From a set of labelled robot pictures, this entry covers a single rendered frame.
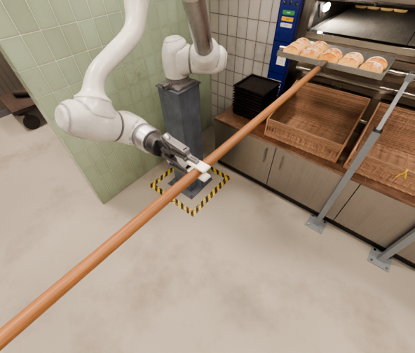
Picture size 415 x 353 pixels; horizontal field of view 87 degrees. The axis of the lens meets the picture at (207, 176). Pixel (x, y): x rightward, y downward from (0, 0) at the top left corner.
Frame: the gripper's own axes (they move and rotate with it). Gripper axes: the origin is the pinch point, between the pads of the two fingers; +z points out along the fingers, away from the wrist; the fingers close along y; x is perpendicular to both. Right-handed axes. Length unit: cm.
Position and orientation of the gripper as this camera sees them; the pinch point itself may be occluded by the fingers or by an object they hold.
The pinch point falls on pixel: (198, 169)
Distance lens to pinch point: 65.2
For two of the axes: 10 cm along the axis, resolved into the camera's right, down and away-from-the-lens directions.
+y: 0.2, 6.7, 7.4
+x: -6.4, 5.8, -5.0
